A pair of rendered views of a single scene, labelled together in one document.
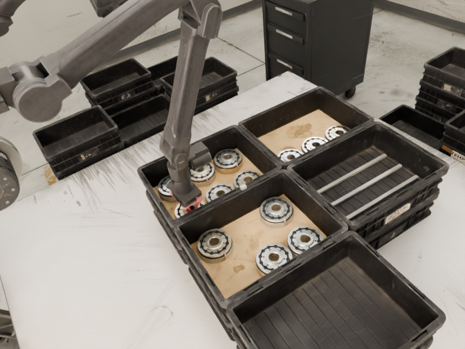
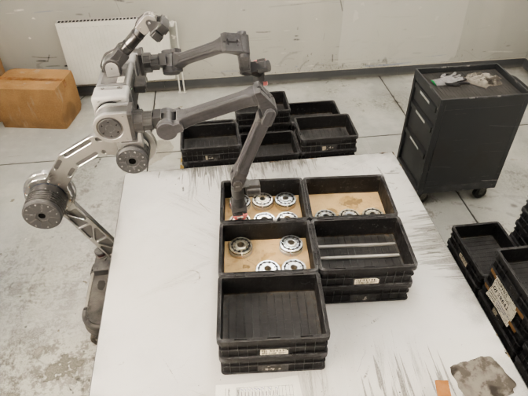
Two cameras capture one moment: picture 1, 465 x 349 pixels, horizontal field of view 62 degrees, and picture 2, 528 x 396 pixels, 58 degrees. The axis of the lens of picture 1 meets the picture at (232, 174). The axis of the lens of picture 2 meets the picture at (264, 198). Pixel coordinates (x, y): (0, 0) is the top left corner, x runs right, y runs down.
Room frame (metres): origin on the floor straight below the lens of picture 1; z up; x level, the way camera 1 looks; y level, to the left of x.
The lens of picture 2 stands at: (-0.60, -0.57, 2.37)
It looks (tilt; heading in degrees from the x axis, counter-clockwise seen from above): 41 degrees down; 23
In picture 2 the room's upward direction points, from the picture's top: 1 degrees counter-clockwise
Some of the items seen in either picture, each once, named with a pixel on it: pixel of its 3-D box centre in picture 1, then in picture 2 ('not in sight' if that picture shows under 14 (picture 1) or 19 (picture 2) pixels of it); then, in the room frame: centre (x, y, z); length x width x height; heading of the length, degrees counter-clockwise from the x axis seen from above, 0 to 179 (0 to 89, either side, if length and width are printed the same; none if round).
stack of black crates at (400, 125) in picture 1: (411, 144); (485, 260); (1.62, -1.05, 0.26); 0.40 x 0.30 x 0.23; 29
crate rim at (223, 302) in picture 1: (258, 229); (266, 247); (0.67, -0.05, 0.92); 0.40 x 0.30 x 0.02; 115
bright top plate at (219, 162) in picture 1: (228, 158); (285, 199); (1.05, 0.01, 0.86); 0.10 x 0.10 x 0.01
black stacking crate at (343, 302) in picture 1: (330, 324); (271, 314); (0.40, -0.18, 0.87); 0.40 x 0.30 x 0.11; 115
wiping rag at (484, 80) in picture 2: not in sight; (483, 78); (2.69, -0.81, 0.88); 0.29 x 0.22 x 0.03; 119
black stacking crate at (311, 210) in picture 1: (259, 240); (266, 255); (0.67, -0.05, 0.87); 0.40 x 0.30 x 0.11; 115
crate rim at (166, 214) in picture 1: (207, 170); (262, 200); (0.94, 0.08, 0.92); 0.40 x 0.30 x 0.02; 115
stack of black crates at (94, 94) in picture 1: (124, 104); (262, 127); (2.33, 0.66, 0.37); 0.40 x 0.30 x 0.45; 119
